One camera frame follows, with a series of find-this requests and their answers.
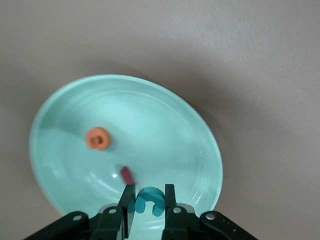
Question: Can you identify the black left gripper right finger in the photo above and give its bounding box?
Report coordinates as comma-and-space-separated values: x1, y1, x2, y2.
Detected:
162, 184, 201, 240

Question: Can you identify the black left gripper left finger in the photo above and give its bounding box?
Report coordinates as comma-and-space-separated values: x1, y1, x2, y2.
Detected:
89, 184, 137, 240

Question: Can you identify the teal foam letter c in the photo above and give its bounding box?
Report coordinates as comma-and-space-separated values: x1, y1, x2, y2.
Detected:
134, 187, 166, 217

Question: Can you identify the maroon foam letter l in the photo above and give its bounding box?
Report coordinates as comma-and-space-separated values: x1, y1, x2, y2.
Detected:
120, 166, 137, 186

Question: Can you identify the orange foam letter e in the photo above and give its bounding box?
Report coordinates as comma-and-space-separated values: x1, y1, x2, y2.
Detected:
85, 126, 112, 152

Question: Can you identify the green round plate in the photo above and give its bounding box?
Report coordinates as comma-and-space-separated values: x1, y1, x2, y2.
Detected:
28, 74, 224, 240

